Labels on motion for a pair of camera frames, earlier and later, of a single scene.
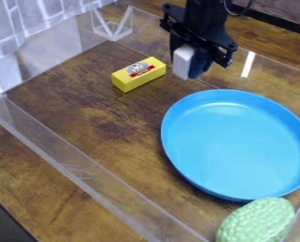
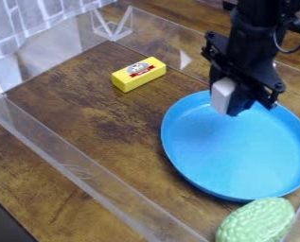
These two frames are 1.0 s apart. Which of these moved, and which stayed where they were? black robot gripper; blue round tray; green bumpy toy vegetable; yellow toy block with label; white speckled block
Moved: white speckled block; black robot gripper
Stayed: green bumpy toy vegetable; yellow toy block with label; blue round tray
